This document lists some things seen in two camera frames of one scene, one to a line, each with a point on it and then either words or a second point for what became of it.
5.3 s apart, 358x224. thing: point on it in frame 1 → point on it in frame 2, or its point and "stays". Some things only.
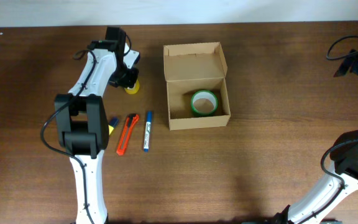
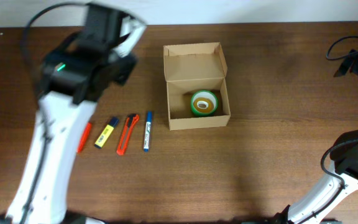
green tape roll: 204,103 stays
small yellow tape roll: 134,89 → 203,105
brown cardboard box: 189,68 stays
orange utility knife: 131,122 stays
